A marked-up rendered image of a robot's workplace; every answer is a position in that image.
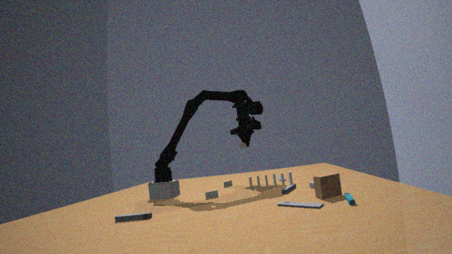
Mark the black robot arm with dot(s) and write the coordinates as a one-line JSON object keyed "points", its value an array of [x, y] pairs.
{"points": [[162, 173]]}

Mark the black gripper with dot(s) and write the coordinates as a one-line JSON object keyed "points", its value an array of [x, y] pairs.
{"points": [[245, 129]]}

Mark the teal rectangular block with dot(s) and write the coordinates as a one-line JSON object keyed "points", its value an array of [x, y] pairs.
{"points": [[349, 198]]}

